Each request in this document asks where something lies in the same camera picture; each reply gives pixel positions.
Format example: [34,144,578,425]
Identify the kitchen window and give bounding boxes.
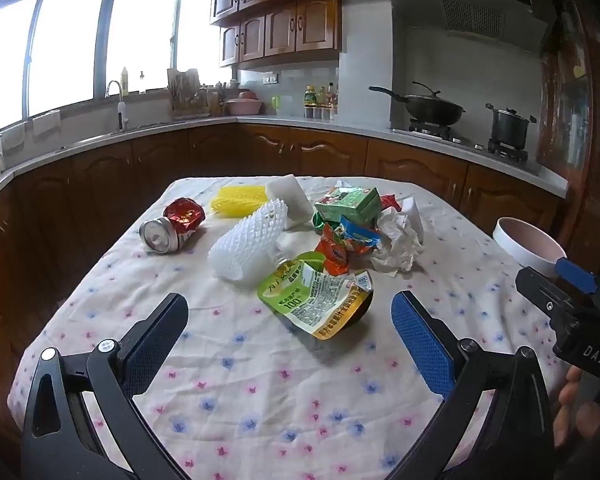
[0,0,221,131]

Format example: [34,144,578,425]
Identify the green juice pouch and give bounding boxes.
[256,251,376,341]

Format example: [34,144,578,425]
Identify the kitchen faucet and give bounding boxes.
[105,80,131,133]

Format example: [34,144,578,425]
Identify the wooden cabinets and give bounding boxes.
[0,122,566,461]
[207,0,536,68]

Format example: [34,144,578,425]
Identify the grey kitchen countertop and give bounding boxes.
[0,114,570,211]

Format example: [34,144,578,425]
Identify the utensil rack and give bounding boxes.
[167,67,211,120]

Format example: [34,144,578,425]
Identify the black cooking pot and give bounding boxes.
[485,103,537,149]

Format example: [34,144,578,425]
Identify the pink bowl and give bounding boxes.
[225,91,263,116]

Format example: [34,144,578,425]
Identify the white folded paper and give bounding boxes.
[400,197,424,246]

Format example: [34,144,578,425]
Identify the person's right hand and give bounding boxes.
[552,362,600,449]

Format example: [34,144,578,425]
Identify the white bin with pink inside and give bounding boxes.
[492,216,568,278]

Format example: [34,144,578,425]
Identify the white tissue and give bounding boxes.
[370,207,426,277]

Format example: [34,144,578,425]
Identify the white foam block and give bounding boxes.
[265,174,315,231]

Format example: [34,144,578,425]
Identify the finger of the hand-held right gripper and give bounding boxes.
[516,266,581,322]
[555,257,600,297]

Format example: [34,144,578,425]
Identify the yellow foam net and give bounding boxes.
[210,184,270,218]

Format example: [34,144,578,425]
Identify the blue snack wrapper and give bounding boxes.
[340,215,382,257]

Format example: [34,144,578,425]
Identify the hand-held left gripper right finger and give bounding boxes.
[391,290,556,480]

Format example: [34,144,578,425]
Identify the crushed drink can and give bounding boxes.
[139,197,206,253]

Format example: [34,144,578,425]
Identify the black wok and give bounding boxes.
[369,81,467,127]

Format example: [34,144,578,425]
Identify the wooden upper cabinets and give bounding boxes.
[207,0,536,68]

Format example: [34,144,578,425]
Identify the floral tablecloth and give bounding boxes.
[7,176,568,480]

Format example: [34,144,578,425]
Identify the white foam fruit net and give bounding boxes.
[207,197,293,283]

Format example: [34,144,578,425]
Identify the wooden lower cabinets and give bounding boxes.
[0,122,566,461]

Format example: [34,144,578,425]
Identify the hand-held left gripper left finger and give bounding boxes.
[21,292,189,480]

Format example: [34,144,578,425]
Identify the orange snack wrapper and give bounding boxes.
[314,222,353,276]

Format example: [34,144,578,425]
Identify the gas stove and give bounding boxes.
[392,119,531,163]

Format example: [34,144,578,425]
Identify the green drink carton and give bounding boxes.
[314,186,382,226]

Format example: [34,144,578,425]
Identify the range hood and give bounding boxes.
[377,0,558,53]

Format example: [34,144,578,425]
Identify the brown wooden door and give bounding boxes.
[535,0,600,271]

